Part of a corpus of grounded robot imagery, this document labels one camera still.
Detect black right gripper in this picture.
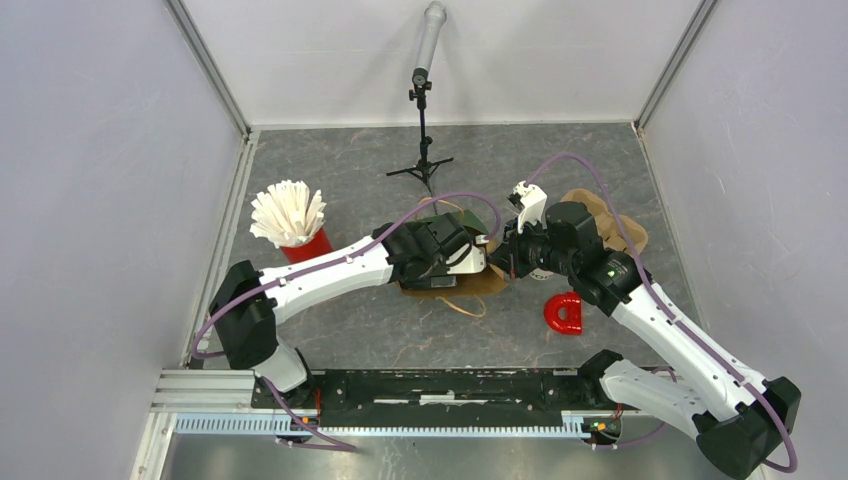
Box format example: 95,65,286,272
486,213,575,280

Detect green brown paper bag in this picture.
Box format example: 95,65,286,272
397,197,507,318

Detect white paper coffee cup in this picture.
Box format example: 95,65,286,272
529,268,554,281

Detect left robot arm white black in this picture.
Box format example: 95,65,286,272
208,213,488,408

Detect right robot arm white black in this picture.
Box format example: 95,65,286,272
489,195,802,479

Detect red horseshoe shaped object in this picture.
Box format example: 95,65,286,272
543,291,583,336

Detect red cup holder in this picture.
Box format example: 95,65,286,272
280,227,334,264

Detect brown pulp cup carriers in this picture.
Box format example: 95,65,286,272
561,188,649,255

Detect black tripod with grey tube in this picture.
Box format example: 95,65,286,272
386,1,454,197

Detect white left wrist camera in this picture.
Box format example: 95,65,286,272
446,235,489,275

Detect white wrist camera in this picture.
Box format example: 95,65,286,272
446,235,489,275
508,181,548,235

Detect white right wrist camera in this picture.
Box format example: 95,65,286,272
508,181,548,235

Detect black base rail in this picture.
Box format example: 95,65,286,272
283,368,622,428

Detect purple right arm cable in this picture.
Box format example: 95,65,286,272
523,152,799,476

